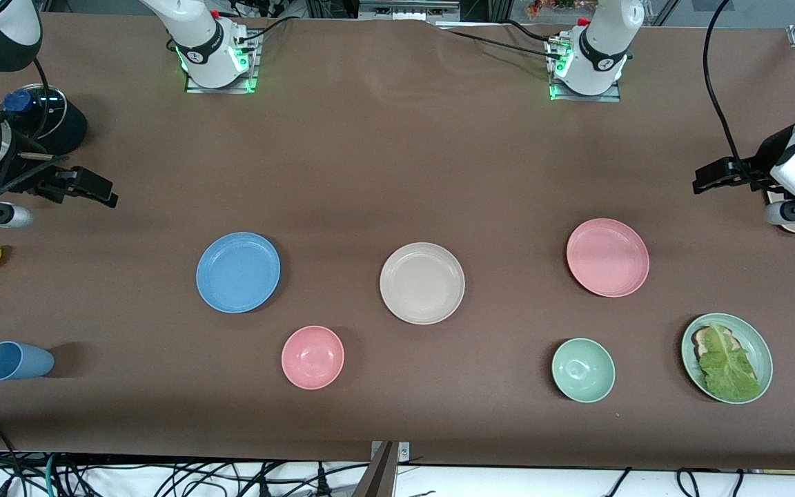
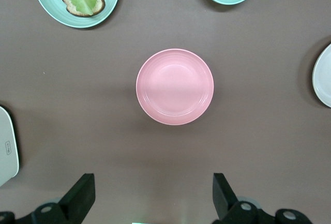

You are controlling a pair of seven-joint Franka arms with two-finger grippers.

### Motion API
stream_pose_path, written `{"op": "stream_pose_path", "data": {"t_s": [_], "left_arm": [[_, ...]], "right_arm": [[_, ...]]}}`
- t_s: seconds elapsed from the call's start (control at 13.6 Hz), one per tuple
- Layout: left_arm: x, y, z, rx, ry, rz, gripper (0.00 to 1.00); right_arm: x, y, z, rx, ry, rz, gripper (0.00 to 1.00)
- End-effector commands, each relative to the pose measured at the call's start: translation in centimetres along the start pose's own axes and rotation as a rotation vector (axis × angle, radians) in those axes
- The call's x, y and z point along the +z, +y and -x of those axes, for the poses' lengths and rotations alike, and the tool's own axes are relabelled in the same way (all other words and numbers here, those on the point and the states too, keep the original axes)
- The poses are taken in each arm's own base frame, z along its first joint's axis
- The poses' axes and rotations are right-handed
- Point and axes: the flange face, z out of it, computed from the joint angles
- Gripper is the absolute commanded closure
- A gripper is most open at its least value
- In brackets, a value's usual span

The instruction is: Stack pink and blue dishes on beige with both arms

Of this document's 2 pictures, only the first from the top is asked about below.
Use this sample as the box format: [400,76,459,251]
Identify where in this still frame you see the pink plate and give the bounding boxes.
[566,218,650,298]

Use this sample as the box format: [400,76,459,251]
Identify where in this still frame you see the blue plate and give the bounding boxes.
[196,232,281,314]

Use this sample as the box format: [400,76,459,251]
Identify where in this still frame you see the glass lid with blue knob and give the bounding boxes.
[0,84,67,139]

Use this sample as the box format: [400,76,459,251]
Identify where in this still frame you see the toast slice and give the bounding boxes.
[691,326,736,360]

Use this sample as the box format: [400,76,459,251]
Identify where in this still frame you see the green plate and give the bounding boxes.
[680,313,774,405]

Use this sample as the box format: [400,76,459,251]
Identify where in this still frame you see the blue cup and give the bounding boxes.
[0,341,55,382]

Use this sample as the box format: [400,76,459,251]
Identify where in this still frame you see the green lettuce leaf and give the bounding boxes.
[698,323,763,402]

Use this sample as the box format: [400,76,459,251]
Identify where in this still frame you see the green bowl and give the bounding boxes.
[551,338,616,403]

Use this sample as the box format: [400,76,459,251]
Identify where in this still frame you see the orange flowers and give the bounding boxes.
[525,0,598,20]

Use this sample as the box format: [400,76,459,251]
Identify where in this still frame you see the pink bowl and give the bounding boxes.
[281,325,345,391]

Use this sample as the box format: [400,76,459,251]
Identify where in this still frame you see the brown tablecloth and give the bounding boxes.
[0,12,795,471]

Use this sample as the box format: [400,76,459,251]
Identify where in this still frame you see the beige plate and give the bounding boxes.
[380,242,466,325]

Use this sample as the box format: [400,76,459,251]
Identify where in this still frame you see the silver metal box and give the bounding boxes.
[358,0,460,21]

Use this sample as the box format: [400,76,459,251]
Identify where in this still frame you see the dark pole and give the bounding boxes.
[353,442,398,497]

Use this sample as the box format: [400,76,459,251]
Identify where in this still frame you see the dark saucepan with blue handle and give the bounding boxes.
[0,84,88,156]

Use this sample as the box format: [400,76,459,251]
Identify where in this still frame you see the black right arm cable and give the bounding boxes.
[0,59,60,215]

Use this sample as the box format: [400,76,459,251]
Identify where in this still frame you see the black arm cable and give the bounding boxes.
[0,59,60,215]
[703,0,771,187]

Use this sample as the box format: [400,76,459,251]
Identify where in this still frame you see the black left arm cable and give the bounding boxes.
[703,0,771,187]

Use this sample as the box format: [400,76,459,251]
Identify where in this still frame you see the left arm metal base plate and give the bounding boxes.
[546,38,622,104]

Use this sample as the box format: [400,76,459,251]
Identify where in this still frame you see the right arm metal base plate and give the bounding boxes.
[185,31,261,95]

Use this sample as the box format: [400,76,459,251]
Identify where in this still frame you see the black cable on table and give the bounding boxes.
[439,19,565,60]
[235,14,302,43]

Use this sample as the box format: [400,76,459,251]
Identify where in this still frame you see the silver bracket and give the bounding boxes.
[370,442,411,462]

